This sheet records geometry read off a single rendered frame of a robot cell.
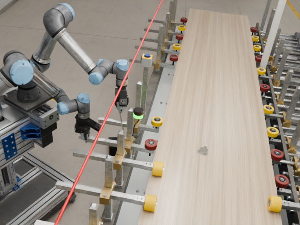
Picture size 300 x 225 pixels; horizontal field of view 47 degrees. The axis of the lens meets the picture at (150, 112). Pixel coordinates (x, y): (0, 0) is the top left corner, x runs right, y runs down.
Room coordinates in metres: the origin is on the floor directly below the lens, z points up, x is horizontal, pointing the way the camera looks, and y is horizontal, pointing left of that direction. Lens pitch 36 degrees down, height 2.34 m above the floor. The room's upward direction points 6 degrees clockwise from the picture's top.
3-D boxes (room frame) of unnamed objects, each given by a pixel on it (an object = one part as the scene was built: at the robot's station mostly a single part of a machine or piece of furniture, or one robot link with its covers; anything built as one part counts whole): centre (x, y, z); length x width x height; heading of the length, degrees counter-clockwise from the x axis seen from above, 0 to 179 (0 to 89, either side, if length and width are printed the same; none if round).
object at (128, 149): (1.71, 0.12, 0.85); 0.14 x 0.06 x 0.05; 173
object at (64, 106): (1.68, 0.50, 1.12); 0.11 x 0.11 x 0.08; 35
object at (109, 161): (1.23, 0.18, 0.93); 0.04 x 0.04 x 0.48; 83
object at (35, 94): (1.86, 0.79, 1.09); 0.15 x 0.15 x 0.10
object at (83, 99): (1.72, 0.41, 1.12); 0.09 x 0.08 x 0.11; 125
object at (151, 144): (1.67, -0.03, 0.85); 0.08 x 0.08 x 0.11
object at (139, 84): (1.98, 0.09, 0.92); 0.04 x 0.04 x 0.48; 83
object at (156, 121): (1.92, -0.05, 0.85); 0.08 x 0.08 x 0.11
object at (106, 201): (1.21, 0.18, 0.95); 0.14 x 0.06 x 0.05; 173
